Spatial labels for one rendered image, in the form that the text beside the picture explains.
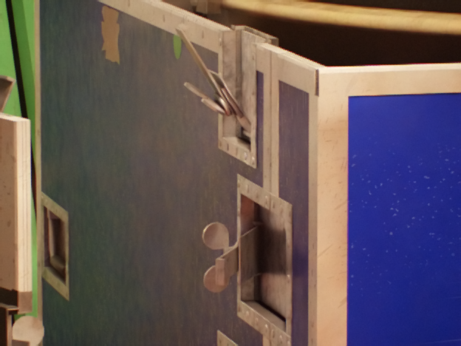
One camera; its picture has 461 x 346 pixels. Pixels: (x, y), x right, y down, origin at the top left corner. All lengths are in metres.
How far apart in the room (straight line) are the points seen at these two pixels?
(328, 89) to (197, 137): 0.40
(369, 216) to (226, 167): 0.29
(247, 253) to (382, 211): 0.21
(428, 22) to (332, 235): 0.42
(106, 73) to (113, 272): 0.21
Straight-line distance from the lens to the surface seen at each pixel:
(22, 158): 2.11
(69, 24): 3.34
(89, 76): 3.24
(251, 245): 2.62
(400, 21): 2.80
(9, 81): 2.22
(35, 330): 2.19
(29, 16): 5.05
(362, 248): 2.43
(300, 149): 2.46
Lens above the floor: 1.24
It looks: 9 degrees down
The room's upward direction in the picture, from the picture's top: straight up
